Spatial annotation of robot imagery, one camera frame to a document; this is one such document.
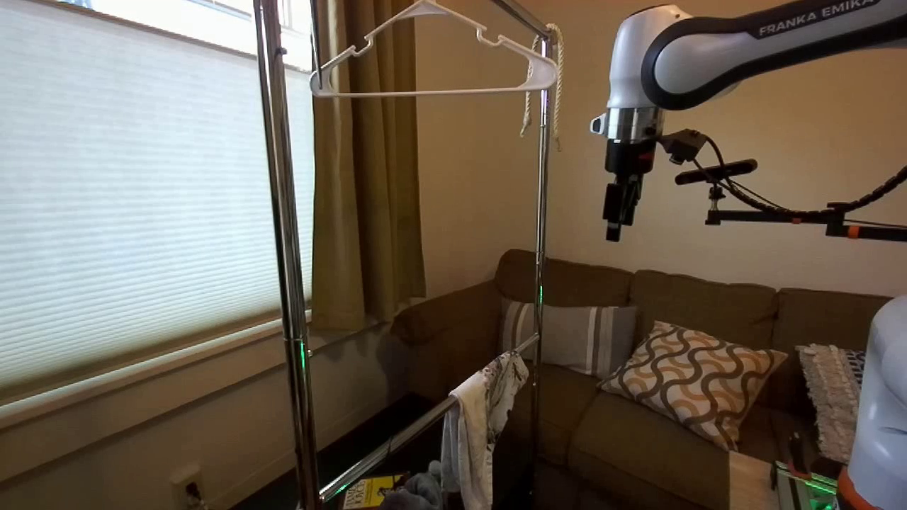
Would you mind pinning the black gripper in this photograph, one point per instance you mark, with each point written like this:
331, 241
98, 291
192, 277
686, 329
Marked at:
627, 165

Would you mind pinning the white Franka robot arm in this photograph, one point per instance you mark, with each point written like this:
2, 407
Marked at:
669, 60

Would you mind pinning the white plastic coat hanger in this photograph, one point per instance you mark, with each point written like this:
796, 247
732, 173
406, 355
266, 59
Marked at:
540, 73

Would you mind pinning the brown fabric sofa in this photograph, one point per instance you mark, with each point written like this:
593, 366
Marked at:
611, 447

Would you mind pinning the wavy patterned brown pillow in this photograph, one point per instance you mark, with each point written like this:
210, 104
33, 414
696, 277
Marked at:
699, 380

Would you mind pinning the olive green curtain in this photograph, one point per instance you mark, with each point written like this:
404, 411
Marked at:
366, 186

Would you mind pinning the white knitted fringed pillow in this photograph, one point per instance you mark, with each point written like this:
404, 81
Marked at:
832, 377

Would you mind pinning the yellow box on floor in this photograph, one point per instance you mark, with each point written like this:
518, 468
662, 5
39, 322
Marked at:
370, 494

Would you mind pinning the chrome garment rack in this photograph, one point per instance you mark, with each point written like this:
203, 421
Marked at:
317, 494

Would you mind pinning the white window blind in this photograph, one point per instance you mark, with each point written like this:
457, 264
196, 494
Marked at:
134, 195

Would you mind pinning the black camera on boom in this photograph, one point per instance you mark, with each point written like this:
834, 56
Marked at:
716, 173

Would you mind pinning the white patterned cloth on rail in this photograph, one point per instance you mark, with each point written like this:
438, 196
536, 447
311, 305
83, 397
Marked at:
475, 423

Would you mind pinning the wall power outlet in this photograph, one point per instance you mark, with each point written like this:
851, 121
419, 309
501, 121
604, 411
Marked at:
189, 491

